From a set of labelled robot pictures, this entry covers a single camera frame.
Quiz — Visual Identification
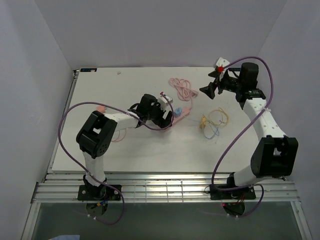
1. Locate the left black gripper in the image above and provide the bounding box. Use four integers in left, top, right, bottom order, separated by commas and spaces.
146, 99, 173, 130

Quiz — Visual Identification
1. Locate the blue charger plug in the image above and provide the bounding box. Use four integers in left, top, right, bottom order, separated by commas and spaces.
174, 107, 183, 119

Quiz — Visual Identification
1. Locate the pink power strip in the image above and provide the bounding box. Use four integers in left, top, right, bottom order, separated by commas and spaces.
172, 107, 191, 125

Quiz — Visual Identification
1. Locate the yellow charger plug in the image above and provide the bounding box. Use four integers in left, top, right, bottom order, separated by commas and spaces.
199, 115, 207, 130

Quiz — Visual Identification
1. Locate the pink charger plug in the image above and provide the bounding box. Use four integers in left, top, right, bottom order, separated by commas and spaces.
96, 105, 107, 113

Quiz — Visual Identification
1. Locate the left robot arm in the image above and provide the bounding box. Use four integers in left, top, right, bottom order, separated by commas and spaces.
76, 93, 173, 200

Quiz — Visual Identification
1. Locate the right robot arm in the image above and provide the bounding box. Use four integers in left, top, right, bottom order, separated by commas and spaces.
200, 58, 299, 199

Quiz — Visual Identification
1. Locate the left blue corner label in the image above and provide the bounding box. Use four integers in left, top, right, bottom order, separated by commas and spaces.
80, 68, 97, 73

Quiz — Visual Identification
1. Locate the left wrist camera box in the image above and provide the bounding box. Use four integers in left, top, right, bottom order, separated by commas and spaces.
157, 92, 173, 111

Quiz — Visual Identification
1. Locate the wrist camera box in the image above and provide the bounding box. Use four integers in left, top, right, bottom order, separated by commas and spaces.
215, 57, 230, 74
157, 92, 173, 111

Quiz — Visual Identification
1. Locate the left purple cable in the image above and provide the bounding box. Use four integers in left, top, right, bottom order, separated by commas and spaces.
57, 93, 175, 225

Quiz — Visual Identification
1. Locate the purple cable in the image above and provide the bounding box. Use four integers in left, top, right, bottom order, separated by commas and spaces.
211, 56, 275, 218
57, 93, 175, 225

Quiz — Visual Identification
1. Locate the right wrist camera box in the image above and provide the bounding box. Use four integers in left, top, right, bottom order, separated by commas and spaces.
215, 57, 230, 74

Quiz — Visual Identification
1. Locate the yellow charging cable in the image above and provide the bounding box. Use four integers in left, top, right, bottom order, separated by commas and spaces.
201, 107, 230, 127

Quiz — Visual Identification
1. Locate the pink power strip cord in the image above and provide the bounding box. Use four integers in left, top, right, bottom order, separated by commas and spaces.
168, 77, 200, 111

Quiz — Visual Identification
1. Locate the blue charging cable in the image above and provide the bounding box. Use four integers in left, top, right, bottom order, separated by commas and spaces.
184, 117, 221, 141

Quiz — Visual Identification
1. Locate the orange pink charging cable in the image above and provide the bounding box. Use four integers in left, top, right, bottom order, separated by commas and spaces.
110, 128, 127, 143

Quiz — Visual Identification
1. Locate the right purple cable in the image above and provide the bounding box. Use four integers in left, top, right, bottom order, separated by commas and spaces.
211, 56, 275, 218

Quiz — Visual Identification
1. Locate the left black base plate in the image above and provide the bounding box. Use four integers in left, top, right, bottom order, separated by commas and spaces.
77, 184, 122, 201

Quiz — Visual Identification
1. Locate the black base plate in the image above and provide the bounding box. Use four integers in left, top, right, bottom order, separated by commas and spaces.
77, 184, 122, 201
204, 173, 256, 200

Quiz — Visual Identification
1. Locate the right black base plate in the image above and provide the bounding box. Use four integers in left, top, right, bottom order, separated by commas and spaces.
204, 173, 256, 200

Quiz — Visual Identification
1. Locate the aluminium rail frame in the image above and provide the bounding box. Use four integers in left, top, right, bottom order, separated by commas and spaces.
33, 67, 300, 203

